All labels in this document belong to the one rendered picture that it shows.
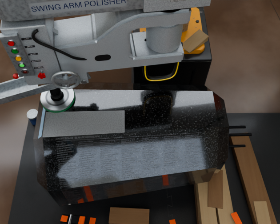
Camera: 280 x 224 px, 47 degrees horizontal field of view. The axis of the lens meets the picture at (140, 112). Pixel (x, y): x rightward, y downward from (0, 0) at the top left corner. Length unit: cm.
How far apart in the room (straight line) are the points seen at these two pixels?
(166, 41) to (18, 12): 71
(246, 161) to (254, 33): 160
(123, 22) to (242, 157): 173
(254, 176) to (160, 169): 102
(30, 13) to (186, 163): 124
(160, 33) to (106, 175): 94
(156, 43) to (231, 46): 206
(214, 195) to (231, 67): 146
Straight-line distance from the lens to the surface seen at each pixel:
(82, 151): 200
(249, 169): 283
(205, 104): 208
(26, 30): 154
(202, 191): 255
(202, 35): 253
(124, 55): 168
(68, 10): 145
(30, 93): 199
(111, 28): 156
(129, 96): 208
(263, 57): 367
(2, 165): 303
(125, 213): 253
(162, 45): 168
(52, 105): 208
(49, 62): 169
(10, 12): 148
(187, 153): 202
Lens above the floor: 259
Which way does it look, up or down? 59 degrees down
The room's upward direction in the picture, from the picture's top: straight up
